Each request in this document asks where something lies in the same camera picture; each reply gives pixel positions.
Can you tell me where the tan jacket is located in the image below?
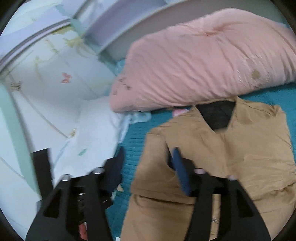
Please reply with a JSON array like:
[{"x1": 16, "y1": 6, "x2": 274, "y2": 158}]
[{"x1": 121, "y1": 97, "x2": 295, "y2": 240}]

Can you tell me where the teal quilted bed mat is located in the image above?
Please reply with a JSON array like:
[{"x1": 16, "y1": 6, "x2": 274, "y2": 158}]
[{"x1": 106, "y1": 83, "x2": 295, "y2": 240}]

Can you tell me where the pink pillow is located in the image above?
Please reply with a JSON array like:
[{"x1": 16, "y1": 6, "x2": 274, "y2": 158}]
[{"x1": 109, "y1": 9, "x2": 295, "y2": 111}]

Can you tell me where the lavender headboard shelf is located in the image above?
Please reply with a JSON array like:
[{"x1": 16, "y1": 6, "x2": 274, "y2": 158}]
[{"x1": 82, "y1": 1, "x2": 206, "y2": 60}]

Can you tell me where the white floral blanket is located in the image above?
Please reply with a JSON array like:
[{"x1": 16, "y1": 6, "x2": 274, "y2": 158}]
[{"x1": 1, "y1": 93, "x2": 152, "y2": 238}]

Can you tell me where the left hand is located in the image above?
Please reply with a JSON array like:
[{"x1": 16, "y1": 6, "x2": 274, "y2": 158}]
[{"x1": 79, "y1": 223, "x2": 88, "y2": 240}]

